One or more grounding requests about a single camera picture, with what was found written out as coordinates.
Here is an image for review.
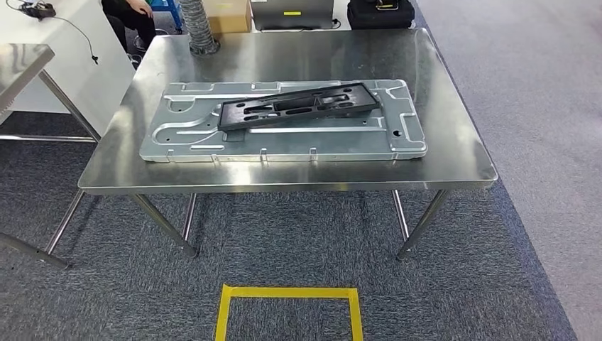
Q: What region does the black plastic panel part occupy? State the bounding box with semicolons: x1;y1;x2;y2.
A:
217;82;381;133

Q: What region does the stainless steel workbench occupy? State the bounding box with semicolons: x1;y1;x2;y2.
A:
77;27;499;263

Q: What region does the embossed grey metal plate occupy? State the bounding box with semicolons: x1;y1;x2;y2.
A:
138;78;429;164

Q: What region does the yellow floor tape square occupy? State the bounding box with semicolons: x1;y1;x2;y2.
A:
214;284;365;341

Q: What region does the grey laptop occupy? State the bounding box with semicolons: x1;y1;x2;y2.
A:
250;0;336;33

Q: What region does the brown cardboard box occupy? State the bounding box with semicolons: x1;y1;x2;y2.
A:
202;0;254;36

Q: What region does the black carrying case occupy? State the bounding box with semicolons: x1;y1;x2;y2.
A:
346;0;417;31

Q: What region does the white desk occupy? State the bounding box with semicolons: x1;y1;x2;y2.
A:
0;0;137;139

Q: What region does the person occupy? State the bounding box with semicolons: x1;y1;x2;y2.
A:
100;0;158;51

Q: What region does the stainless steel table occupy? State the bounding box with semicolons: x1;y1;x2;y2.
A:
0;43;102;271

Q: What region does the black device on desk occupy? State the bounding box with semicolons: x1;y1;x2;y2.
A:
19;1;57;21

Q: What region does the ribbed grey duct hose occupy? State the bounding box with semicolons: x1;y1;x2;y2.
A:
177;0;221;56

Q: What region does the blue stool frame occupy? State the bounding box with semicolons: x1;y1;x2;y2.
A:
150;0;184;33

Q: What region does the thin black desk cable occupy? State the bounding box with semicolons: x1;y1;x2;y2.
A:
4;0;100;66

